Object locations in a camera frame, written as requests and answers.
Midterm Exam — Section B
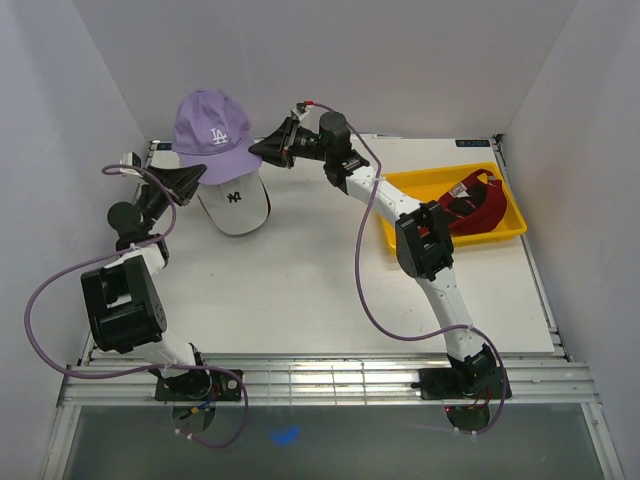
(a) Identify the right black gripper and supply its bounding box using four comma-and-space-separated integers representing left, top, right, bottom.
247, 119, 330, 170

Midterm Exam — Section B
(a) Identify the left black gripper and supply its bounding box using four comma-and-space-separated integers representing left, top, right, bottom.
136, 165, 209, 233

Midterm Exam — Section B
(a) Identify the lavender cap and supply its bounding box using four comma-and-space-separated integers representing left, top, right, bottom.
172, 89, 262, 185

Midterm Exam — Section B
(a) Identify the white baseball cap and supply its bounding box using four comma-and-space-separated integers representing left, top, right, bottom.
197, 171, 271, 236

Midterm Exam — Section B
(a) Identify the red cap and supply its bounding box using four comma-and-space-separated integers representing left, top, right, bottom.
438, 169, 508, 236

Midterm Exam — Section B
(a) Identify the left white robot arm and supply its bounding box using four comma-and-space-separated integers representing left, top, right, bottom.
80, 164, 212, 400

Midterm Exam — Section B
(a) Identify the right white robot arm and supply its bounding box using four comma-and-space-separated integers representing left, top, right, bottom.
249, 111, 507, 398

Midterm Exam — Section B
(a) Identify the yellow plastic tray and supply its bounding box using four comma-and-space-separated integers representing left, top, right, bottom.
386, 162, 528, 247

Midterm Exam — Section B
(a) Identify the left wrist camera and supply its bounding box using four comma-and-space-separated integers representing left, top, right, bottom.
119, 151, 141, 177

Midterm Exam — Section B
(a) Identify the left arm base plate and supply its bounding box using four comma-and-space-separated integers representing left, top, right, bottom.
154, 370, 241, 402

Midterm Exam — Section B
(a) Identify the aluminium frame rail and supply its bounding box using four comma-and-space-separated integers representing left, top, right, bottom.
59, 357, 600, 407

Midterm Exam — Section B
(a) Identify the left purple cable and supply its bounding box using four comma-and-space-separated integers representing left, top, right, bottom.
23, 164, 250, 449

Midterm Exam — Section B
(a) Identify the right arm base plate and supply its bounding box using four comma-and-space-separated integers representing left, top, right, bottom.
411, 368, 504, 400

